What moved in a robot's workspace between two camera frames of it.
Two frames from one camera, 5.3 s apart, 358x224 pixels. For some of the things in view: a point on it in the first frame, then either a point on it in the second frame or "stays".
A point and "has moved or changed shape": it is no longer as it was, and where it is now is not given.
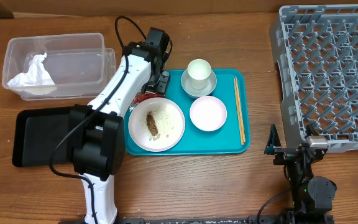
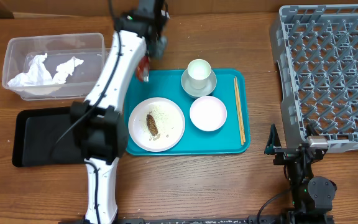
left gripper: (163, 86) -> (158, 48)
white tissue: (35, 75) stays
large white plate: (156, 124) stays
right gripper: (286, 154) stays
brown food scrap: (151, 124) stays
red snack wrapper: (140, 97) has moved or changed shape
